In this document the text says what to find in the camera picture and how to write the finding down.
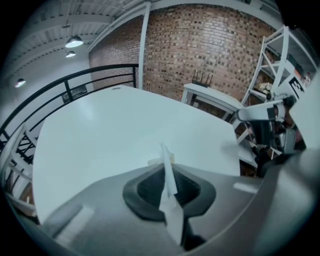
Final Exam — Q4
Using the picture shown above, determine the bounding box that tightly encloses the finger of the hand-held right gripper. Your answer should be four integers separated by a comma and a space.
236, 103, 276, 146

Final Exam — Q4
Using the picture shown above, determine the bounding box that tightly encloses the white paper strip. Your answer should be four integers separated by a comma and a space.
158, 142, 185, 246

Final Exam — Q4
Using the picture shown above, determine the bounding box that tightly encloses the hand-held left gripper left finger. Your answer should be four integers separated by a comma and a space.
42, 164, 181, 255

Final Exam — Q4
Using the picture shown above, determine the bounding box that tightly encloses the white metal shelf rack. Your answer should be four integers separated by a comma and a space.
239, 24, 318, 126

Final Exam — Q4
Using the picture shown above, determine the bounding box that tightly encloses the black router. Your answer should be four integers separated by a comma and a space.
191, 69, 214, 88

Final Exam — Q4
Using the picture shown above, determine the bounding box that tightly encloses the black metal railing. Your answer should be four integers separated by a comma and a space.
0, 63, 140, 161

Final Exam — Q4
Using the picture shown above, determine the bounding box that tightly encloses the white flower bunch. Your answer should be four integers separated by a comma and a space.
258, 82, 273, 94

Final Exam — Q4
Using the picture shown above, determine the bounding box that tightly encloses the white table top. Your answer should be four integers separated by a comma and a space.
31, 84, 241, 226

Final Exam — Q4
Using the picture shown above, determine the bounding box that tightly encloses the white desk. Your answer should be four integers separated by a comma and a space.
182, 83, 243, 118

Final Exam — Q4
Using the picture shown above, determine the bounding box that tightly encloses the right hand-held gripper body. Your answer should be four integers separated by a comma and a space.
266, 75, 310, 155

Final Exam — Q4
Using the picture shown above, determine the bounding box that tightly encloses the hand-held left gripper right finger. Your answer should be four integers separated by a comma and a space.
171, 163, 265, 251

